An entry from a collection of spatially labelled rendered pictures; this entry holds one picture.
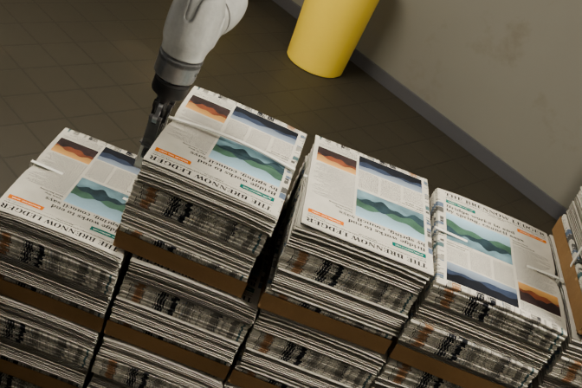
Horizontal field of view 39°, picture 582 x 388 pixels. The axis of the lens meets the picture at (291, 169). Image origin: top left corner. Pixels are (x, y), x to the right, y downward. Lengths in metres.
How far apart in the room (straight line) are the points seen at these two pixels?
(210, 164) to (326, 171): 0.27
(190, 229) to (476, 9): 3.35
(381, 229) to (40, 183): 0.74
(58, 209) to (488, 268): 0.90
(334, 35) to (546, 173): 1.41
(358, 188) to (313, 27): 3.06
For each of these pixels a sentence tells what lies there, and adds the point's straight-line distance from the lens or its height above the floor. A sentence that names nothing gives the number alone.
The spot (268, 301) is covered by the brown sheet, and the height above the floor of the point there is 0.86.
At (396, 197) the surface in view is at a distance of 1.80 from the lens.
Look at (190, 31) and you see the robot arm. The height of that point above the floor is 1.29.
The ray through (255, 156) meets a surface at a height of 1.06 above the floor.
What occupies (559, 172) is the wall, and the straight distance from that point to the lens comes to 4.62.
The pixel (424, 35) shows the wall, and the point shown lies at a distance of 4.96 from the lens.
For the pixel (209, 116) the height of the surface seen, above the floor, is 1.06.
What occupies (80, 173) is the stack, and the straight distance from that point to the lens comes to 1.91.
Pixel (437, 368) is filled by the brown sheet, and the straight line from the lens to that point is 1.77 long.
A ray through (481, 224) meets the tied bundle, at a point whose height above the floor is 1.06.
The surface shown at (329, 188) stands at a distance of 1.71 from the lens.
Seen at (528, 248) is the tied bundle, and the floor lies 1.06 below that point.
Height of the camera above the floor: 1.93
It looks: 30 degrees down
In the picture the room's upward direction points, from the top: 24 degrees clockwise
